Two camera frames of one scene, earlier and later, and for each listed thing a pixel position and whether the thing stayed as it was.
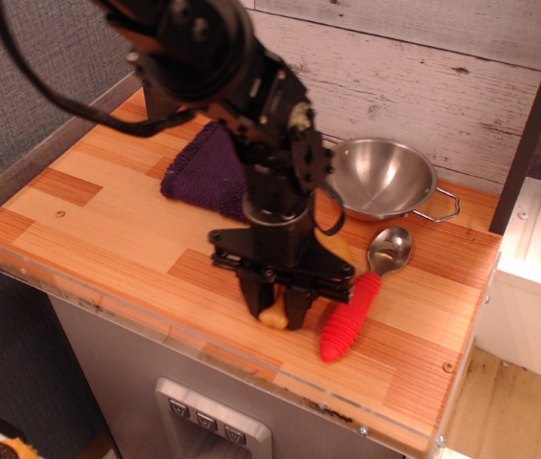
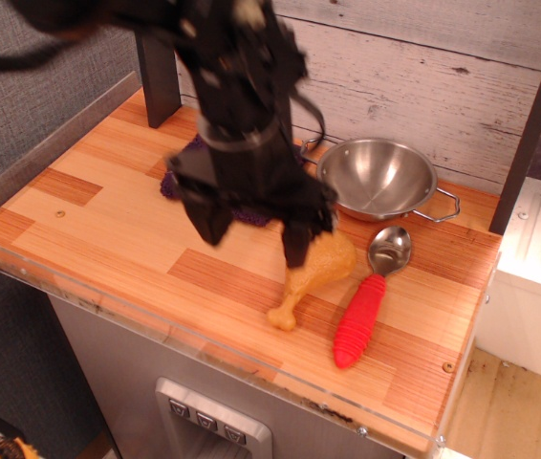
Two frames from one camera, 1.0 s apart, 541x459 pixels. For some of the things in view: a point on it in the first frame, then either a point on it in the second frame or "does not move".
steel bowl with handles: [378, 179] does not move
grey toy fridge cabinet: [121, 364] does not move
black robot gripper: [280, 241] -> [246, 155]
